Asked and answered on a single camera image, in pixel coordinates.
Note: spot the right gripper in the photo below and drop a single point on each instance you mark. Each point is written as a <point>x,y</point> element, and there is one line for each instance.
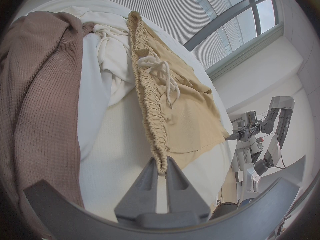
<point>240,136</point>

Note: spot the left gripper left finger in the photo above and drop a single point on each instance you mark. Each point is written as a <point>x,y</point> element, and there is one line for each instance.
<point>142,196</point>

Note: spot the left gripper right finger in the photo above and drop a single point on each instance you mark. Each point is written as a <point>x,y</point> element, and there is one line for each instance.
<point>185,196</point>

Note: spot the tan shorts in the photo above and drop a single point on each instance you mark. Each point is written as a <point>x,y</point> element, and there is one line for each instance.
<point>190,114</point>

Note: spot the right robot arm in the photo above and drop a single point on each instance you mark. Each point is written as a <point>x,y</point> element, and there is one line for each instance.
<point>282,102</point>

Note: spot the bed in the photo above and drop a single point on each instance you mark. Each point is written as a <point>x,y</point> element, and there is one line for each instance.
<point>120,146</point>

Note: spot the pale grey garment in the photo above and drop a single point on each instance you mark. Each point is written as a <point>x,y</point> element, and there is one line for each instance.
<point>91,96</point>

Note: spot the window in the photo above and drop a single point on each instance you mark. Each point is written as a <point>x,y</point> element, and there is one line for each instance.
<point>175,14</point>

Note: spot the brown garment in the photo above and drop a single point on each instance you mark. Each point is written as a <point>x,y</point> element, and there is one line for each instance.
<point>37,96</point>

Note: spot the cream garment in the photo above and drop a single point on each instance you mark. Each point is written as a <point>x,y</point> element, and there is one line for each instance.
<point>112,54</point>

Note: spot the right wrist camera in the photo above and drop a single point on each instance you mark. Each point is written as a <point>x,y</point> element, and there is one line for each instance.
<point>241,124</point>

